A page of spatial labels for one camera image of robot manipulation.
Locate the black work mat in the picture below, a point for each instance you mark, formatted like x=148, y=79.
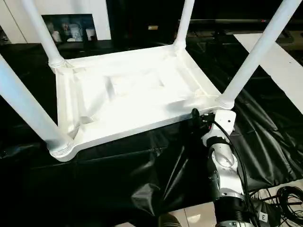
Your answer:
x=94, y=184

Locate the white flat board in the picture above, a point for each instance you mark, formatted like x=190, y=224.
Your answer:
x=284, y=66

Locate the dark robot right foot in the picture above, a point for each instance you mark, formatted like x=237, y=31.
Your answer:
x=170, y=221

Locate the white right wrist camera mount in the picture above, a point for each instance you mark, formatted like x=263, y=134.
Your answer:
x=225, y=120

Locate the small white cup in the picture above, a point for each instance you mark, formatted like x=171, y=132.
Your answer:
x=56, y=36
x=90, y=34

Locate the white plastic table top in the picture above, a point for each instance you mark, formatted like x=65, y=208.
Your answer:
x=142, y=94

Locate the white display cabinet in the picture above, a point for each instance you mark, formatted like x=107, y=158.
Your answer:
x=99, y=14

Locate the white plastic table leg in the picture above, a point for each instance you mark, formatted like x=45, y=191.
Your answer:
x=184, y=23
x=45, y=33
x=255, y=52
x=28, y=106

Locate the white blue patterned jar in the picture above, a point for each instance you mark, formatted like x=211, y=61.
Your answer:
x=76, y=32

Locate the black cabinet with gold label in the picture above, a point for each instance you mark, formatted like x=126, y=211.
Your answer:
x=154, y=19

